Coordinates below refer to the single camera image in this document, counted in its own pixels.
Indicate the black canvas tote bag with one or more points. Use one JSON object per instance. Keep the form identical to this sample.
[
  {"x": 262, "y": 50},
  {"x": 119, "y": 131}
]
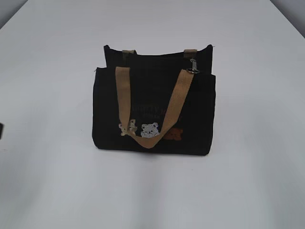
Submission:
[{"x": 161, "y": 104}]

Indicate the dark object at left edge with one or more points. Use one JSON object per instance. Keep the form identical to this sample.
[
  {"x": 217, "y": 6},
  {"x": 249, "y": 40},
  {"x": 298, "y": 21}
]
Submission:
[{"x": 1, "y": 129}]

